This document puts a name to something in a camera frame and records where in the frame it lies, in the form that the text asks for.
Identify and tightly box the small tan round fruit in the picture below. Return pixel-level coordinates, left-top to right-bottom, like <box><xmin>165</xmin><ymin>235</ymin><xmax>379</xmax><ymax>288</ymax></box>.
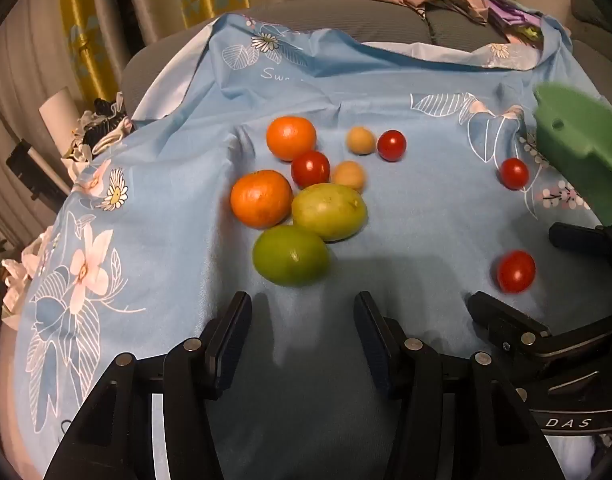
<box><xmin>332</xmin><ymin>161</ymin><xmax>365</xmax><ymax>193</ymax></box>
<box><xmin>347</xmin><ymin>127</ymin><xmax>377</xmax><ymax>155</ymax></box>

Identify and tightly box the yellowish green round fruit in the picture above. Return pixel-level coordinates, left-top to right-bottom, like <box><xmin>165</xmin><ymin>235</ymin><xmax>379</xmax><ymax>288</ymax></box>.
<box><xmin>291</xmin><ymin>183</ymin><xmax>368</xmax><ymax>242</ymax></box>

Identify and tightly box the orange tangerine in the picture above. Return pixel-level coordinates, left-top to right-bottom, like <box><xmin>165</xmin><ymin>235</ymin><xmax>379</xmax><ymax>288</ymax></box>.
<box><xmin>266</xmin><ymin>116</ymin><xmax>317</xmax><ymax>162</ymax></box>
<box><xmin>230</xmin><ymin>170</ymin><xmax>293</xmax><ymax>227</ymax></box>

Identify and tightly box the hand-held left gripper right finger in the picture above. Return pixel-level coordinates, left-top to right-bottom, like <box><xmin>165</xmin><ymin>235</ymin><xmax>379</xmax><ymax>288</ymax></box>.
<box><xmin>353</xmin><ymin>291</ymin><xmax>562</xmax><ymax>480</ymax></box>

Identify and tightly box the red cherry tomato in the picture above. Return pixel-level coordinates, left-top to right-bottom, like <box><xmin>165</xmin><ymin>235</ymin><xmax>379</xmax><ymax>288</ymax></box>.
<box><xmin>291</xmin><ymin>150</ymin><xmax>331</xmax><ymax>189</ymax></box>
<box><xmin>496</xmin><ymin>250</ymin><xmax>537</xmax><ymax>294</ymax></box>
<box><xmin>500</xmin><ymin>158</ymin><xmax>530</xmax><ymax>190</ymax></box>
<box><xmin>377</xmin><ymin>130</ymin><xmax>407</xmax><ymax>162</ymax></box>

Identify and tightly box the purple cloth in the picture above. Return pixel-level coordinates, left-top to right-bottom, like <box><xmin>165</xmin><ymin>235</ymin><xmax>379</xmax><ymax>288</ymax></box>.
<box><xmin>483</xmin><ymin>0</ymin><xmax>544</xmax><ymax>36</ymax></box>

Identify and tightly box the black device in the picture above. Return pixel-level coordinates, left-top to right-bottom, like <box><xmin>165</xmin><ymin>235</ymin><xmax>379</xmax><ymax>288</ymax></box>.
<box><xmin>6</xmin><ymin>139</ymin><xmax>74</xmax><ymax>203</ymax></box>

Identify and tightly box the light blue floral cloth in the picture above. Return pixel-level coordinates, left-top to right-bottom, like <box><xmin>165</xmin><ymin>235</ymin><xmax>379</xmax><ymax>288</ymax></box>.
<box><xmin>13</xmin><ymin>10</ymin><xmax>607</xmax><ymax>480</ymax></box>

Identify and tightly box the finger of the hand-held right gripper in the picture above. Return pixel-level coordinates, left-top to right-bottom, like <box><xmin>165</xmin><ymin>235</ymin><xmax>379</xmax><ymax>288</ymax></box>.
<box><xmin>548</xmin><ymin>219</ymin><xmax>612</xmax><ymax>281</ymax></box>
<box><xmin>467</xmin><ymin>291</ymin><xmax>612</xmax><ymax>361</ymax></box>

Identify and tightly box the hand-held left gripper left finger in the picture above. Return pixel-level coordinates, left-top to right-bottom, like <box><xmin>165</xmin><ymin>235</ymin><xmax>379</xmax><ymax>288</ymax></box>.
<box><xmin>43</xmin><ymin>291</ymin><xmax>254</xmax><ymax>480</ymax></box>

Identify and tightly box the black and white ruffled cloth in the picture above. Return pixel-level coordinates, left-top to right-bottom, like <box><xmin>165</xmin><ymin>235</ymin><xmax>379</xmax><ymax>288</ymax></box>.
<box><xmin>60</xmin><ymin>92</ymin><xmax>136</xmax><ymax>183</ymax></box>

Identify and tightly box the bright green round fruit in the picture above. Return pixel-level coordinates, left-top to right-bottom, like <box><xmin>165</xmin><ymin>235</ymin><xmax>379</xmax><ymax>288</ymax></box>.
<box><xmin>253</xmin><ymin>225</ymin><xmax>331</xmax><ymax>287</ymax></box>

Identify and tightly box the white paper roll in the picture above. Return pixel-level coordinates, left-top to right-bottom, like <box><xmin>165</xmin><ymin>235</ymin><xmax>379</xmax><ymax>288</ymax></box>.
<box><xmin>38</xmin><ymin>86</ymin><xmax>84</xmax><ymax>158</ymax></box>

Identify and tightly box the green plastic bowl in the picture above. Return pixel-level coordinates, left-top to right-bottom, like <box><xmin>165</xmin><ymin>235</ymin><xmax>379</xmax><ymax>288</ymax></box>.
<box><xmin>533</xmin><ymin>81</ymin><xmax>612</xmax><ymax>226</ymax></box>

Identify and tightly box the grey sofa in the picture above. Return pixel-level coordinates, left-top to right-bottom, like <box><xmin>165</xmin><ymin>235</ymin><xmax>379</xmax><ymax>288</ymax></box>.
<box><xmin>120</xmin><ymin>0</ymin><xmax>572</xmax><ymax>126</ymax></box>

